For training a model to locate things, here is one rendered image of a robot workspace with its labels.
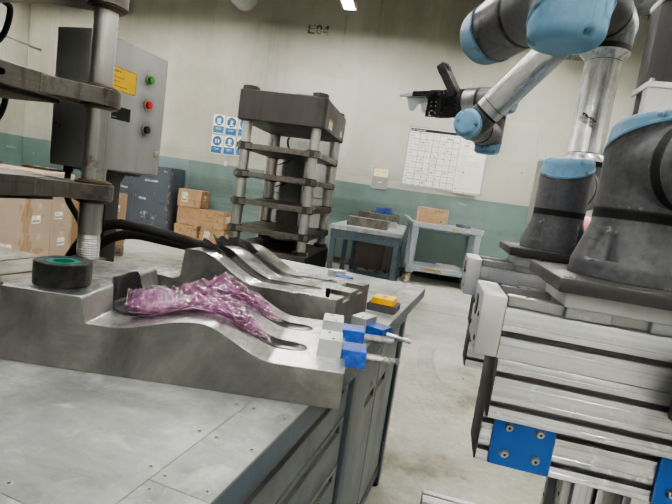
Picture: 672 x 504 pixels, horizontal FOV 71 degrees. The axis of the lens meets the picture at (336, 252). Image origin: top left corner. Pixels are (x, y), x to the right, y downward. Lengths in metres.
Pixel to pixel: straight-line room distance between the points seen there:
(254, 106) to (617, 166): 4.54
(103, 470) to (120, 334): 0.24
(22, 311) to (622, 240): 0.84
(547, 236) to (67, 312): 0.99
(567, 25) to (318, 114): 4.44
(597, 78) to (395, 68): 6.34
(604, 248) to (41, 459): 0.73
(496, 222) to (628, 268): 6.76
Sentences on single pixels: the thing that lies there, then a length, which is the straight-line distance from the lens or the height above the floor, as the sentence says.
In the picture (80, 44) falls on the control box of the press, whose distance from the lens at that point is 1.67.
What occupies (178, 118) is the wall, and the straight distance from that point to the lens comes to 8.44.
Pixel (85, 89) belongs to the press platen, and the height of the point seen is 1.27.
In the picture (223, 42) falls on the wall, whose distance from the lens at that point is 8.38.
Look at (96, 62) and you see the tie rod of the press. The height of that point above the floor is 1.35.
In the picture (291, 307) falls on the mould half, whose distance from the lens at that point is 1.01.
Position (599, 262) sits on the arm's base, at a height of 1.06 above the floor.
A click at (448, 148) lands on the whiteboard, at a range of 7.42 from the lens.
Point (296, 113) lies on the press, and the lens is 4.96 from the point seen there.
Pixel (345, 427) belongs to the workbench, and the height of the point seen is 0.54.
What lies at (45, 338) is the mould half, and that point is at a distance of 0.80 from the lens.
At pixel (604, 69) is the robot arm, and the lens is 1.43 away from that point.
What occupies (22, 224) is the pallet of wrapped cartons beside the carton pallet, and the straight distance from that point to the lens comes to 4.69.
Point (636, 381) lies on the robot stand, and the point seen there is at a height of 0.91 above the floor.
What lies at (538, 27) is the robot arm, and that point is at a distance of 0.54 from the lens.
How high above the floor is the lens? 1.10
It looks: 7 degrees down
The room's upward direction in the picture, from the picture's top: 8 degrees clockwise
